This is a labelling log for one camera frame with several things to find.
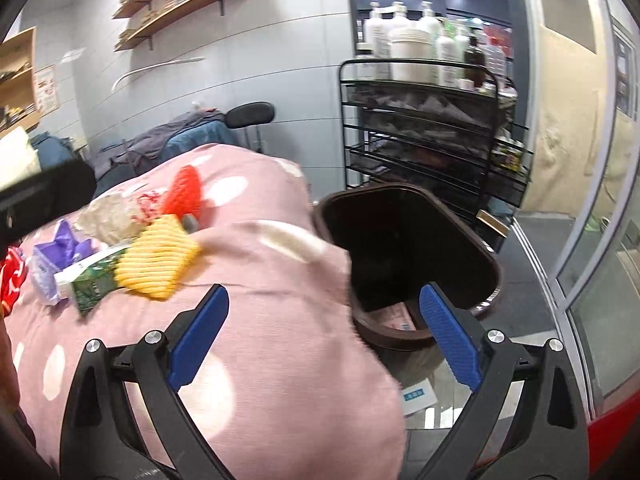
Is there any purple plastic wrapper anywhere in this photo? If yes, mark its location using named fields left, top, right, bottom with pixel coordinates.
left=30, top=220, right=94, bottom=306

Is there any green white milk carton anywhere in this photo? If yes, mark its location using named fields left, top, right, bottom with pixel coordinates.
left=54, top=243, right=129, bottom=318

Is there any yellow foam fruit net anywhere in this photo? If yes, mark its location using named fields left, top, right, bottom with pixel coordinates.
left=114, top=214, right=200, bottom=300

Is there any orange foam fruit net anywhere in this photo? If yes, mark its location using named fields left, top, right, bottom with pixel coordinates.
left=160, top=165, right=202, bottom=219

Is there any pink printed paper wrapper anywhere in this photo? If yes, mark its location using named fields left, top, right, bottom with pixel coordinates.
left=369, top=302, right=416, bottom=332

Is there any dark brown trash bin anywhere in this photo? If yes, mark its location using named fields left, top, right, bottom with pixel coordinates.
left=311, top=183, right=503, bottom=351

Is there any cream towel on chair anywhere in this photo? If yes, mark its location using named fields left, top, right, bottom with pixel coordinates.
left=0, top=127, right=41, bottom=191

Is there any red patterned cloth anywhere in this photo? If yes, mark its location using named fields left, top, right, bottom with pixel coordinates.
left=0, top=246, right=28, bottom=318

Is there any massage bed with blue cover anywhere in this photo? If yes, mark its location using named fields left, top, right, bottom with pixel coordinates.
left=29, top=108, right=241, bottom=196

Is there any pink polka dot bedspread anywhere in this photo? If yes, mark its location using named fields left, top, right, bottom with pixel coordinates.
left=4, top=142, right=407, bottom=480

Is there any wooden cubby shelf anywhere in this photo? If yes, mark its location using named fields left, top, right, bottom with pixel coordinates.
left=0, top=27, right=41, bottom=136

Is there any black round stool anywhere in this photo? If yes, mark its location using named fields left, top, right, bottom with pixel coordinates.
left=224, top=101, right=276, bottom=154

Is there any white pump bottle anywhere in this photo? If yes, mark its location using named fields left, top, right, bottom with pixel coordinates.
left=363, top=2, right=390, bottom=60

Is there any dark brown bottle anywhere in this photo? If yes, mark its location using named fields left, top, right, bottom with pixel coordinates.
left=463, top=36, right=486, bottom=89

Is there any large white tub jar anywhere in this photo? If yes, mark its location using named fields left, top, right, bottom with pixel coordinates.
left=390, top=27, right=433, bottom=84

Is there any wall poster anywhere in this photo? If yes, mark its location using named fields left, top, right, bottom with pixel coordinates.
left=34, top=65, right=60, bottom=116

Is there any lower wooden wall shelf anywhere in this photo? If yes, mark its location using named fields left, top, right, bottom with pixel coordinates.
left=114, top=0, right=264, bottom=52

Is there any black wire trolley cart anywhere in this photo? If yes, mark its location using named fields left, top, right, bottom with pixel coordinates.
left=337, top=58, right=533, bottom=226

